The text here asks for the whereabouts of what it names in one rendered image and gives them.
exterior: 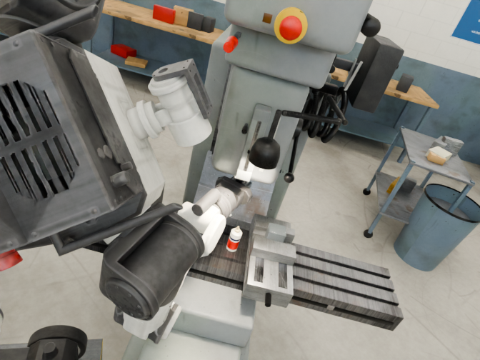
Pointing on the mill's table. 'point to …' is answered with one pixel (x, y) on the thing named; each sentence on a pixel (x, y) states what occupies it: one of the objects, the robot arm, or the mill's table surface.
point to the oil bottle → (234, 239)
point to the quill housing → (236, 115)
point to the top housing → (331, 26)
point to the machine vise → (268, 268)
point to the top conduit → (371, 26)
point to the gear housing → (280, 58)
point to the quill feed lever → (293, 152)
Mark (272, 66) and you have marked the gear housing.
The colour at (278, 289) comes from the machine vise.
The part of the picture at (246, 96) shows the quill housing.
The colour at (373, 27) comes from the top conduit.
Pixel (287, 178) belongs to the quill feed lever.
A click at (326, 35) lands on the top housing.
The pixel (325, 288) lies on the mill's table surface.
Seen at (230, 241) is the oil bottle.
